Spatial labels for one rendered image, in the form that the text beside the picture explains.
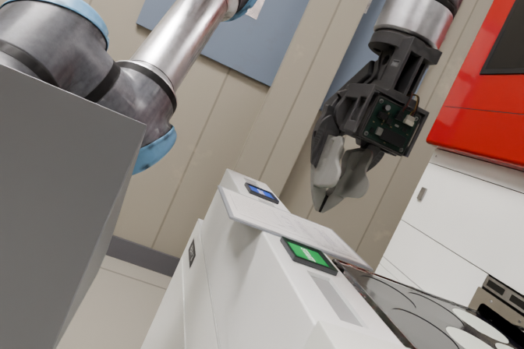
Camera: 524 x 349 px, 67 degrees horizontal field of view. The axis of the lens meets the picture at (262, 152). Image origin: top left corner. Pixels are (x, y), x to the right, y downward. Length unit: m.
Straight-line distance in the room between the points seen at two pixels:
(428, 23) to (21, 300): 0.45
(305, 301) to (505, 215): 0.78
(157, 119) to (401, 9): 0.34
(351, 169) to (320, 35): 1.88
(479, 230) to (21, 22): 1.00
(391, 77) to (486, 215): 0.73
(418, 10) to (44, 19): 0.40
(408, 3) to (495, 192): 0.73
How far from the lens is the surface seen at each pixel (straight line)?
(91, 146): 0.34
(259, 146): 2.26
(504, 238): 1.06
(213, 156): 2.33
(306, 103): 2.29
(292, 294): 0.38
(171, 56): 0.65
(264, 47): 2.31
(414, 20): 0.46
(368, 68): 0.48
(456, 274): 1.12
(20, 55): 0.49
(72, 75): 0.52
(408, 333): 0.63
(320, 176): 0.47
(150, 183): 2.38
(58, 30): 0.52
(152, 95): 0.59
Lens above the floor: 1.09
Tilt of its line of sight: 5 degrees down
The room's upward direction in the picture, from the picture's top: 24 degrees clockwise
